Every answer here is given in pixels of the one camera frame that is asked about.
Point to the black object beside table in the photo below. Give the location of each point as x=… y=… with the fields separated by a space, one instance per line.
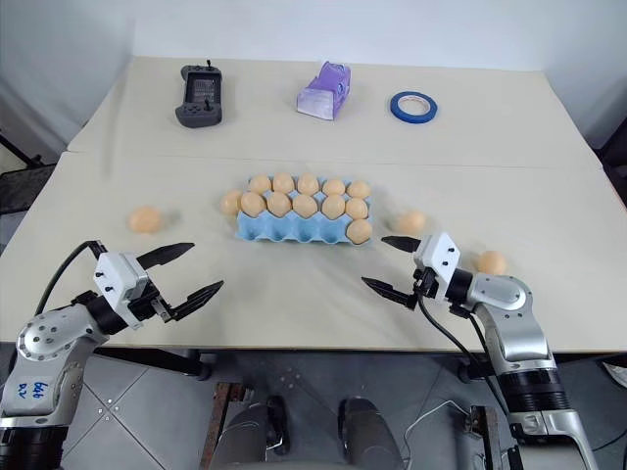
x=614 y=161

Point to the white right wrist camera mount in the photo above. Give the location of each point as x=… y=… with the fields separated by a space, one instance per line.
x=439 y=257

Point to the black table leg with caster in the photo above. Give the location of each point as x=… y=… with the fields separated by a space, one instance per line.
x=157 y=362
x=472 y=368

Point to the dark rounded shape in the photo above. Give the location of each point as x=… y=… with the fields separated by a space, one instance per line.
x=362 y=431

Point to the black metal stand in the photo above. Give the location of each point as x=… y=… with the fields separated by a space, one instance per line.
x=22 y=166

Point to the rusty metal bar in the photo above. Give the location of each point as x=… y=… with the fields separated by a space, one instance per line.
x=487 y=438
x=220 y=426

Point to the blue egg tray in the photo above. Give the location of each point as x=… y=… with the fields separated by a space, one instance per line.
x=294 y=230

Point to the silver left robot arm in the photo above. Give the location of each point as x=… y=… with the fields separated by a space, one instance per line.
x=46 y=343

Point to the tan egg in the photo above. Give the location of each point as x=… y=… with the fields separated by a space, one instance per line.
x=359 y=189
x=145 y=219
x=283 y=182
x=229 y=202
x=356 y=208
x=277 y=203
x=334 y=206
x=252 y=204
x=411 y=221
x=260 y=184
x=308 y=183
x=334 y=187
x=491 y=262
x=304 y=205
x=359 y=231

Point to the purple plastic tape dispenser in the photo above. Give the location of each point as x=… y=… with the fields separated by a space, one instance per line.
x=323 y=93

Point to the white paper sheet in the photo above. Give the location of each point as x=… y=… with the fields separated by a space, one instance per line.
x=616 y=374

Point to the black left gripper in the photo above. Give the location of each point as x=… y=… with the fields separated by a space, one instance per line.
x=147 y=303

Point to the grey handheld remote controller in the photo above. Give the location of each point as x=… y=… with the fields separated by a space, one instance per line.
x=200 y=98

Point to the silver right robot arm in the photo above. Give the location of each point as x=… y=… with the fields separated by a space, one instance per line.
x=514 y=323

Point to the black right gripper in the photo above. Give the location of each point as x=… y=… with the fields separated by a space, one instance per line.
x=426 y=285

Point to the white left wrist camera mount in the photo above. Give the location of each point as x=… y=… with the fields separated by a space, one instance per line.
x=116 y=279

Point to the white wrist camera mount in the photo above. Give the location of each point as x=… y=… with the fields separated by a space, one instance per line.
x=116 y=279
x=439 y=257

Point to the blue tape roll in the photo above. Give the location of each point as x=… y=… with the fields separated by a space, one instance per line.
x=414 y=108

